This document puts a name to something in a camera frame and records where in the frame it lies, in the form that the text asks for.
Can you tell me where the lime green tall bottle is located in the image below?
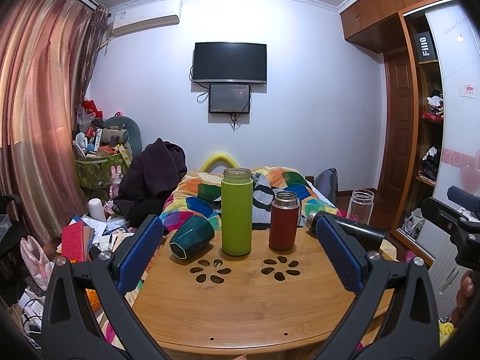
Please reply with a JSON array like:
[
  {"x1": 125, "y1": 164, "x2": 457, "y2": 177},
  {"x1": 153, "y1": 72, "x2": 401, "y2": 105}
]
[{"x1": 221, "y1": 167, "x2": 253, "y2": 257}]

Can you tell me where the dark teal faceted cup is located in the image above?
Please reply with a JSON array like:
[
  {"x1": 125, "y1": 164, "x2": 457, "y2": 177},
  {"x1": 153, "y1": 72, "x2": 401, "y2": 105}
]
[{"x1": 169, "y1": 215, "x2": 215, "y2": 260}]

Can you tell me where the person's right hand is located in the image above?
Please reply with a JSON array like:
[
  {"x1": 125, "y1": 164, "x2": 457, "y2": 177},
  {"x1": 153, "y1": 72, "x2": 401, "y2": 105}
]
[{"x1": 451, "y1": 271, "x2": 475, "y2": 328}]

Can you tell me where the red paper stack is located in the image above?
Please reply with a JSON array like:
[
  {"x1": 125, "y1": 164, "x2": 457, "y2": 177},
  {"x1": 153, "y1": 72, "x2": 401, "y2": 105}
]
[{"x1": 61, "y1": 221, "x2": 94, "y2": 263}]

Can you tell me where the black speckled thermos bottle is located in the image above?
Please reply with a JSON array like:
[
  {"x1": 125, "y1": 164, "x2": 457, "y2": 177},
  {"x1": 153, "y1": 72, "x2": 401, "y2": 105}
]
[{"x1": 306, "y1": 211, "x2": 386, "y2": 251}]

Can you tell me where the clear glass jar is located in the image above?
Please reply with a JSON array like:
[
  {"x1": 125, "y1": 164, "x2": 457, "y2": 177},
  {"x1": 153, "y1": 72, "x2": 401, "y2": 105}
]
[{"x1": 346, "y1": 189, "x2": 375, "y2": 224}]

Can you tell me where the brown wooden door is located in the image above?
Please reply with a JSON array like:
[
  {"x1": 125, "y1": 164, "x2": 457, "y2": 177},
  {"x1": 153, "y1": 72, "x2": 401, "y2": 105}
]
[{"x1": 378, "y1": 50, "x2": 413, "y2": 203}]

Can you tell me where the white cylindrical bottle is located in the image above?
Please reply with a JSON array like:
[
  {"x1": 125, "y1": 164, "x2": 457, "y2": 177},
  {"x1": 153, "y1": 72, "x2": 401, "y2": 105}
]
[{"x1": 87, "y1": 197, "x2": 107, "y2": 222}]

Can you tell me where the dark purple clothing pile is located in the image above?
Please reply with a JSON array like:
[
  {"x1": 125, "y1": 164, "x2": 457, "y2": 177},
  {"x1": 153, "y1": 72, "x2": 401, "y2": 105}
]
[{"x1": 114, "y1": 138, "x2": 187, "y2": 228}]

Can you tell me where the black FiiO box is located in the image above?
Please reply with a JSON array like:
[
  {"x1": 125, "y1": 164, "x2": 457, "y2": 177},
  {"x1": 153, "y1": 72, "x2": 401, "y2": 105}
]
[{"x1": 412, "y1": 31, "x2": 438, "y2": 64}]

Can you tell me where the red thermos bottle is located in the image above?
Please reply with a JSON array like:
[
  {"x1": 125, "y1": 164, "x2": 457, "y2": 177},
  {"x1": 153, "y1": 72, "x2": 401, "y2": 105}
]
[{"x1": 268, "y1": 191, "x2": 300, "y2": 251}]

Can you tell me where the colourful patchwork blanket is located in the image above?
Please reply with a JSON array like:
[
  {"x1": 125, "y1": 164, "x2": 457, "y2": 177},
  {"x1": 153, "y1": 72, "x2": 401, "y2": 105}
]
[{"x1": 160, "y1": 166, "x2": 339, "y2": 232}]

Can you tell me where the green basket of clutter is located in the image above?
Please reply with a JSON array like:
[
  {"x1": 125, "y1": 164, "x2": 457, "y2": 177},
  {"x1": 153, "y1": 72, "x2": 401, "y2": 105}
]
[{"x1": 72, "y1": 115, "x2": 143, "y2": 191}]

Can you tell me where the wooden wardrobe cabinet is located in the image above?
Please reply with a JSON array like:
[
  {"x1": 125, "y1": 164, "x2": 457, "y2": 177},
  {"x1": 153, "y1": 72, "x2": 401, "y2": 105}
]
[{"x1": 339, "y1": 0, "x2": 479, "y2": 263}]

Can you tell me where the yellow curved headboard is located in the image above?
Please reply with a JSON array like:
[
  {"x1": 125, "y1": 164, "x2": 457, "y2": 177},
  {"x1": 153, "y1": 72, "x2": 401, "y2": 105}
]
[{"x1": 200, "y1": 152, "x2": 239, "y2": 172}]

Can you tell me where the pink striped curtain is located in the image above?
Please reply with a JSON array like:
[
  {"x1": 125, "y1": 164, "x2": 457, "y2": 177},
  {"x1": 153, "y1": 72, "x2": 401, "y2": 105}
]
[{"x1": 1, "y1": 0, "x2": 108, "y2": 245}]

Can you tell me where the small black wall monitor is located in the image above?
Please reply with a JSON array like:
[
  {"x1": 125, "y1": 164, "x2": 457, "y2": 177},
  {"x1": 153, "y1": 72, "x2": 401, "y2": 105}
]
[{"x1": 208, "y1": 83, "x2": 251, "y2": 115}]

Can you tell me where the large black wall television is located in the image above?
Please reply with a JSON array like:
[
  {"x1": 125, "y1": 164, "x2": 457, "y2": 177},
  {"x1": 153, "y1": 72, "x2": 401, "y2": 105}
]
[{"x1": 191, "y1": 41, "x2": 268, "y2": 84}]

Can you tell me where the white wall air conditioner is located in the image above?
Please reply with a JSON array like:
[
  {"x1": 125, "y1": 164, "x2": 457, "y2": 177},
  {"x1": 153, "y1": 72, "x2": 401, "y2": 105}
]
[{"x1": 111, "y1": 0, "x2": 182, "y2": 38}]

